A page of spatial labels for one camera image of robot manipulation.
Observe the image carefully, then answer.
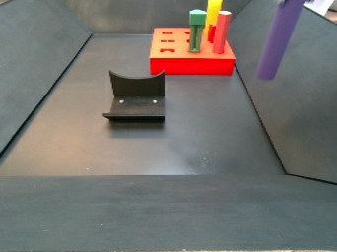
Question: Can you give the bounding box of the purple round cylinder peg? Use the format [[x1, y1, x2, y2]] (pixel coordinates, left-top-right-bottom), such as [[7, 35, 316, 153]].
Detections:
[[257, 0, 306, 80]]

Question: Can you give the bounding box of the red peg board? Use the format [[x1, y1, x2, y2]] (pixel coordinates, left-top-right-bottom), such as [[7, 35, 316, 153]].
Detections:
[[149, 28, 236, 76]]

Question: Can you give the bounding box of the green peg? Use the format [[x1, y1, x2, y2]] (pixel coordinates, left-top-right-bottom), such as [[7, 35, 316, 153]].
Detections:
[[190, 9, 207, 53]]

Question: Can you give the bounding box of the red-pink peg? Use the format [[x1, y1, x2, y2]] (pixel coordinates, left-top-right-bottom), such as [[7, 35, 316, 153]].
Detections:
[[211, 11, 232, 54]]

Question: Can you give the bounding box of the yellow peg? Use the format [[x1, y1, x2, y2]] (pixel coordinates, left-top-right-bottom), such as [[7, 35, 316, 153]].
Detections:
[[205, 0, 222, 32]]

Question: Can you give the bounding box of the black curved holder bracket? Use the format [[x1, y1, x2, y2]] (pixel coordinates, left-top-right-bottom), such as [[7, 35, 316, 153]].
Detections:
[[103, 72, 165, 121]]

